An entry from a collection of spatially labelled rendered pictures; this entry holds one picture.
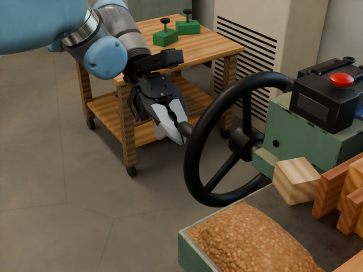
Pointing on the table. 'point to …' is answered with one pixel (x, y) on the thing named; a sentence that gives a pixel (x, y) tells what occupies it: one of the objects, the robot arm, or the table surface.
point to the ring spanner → (332, 66)
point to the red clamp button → (341, 79)
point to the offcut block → (296, 180)
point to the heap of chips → (250, 243)
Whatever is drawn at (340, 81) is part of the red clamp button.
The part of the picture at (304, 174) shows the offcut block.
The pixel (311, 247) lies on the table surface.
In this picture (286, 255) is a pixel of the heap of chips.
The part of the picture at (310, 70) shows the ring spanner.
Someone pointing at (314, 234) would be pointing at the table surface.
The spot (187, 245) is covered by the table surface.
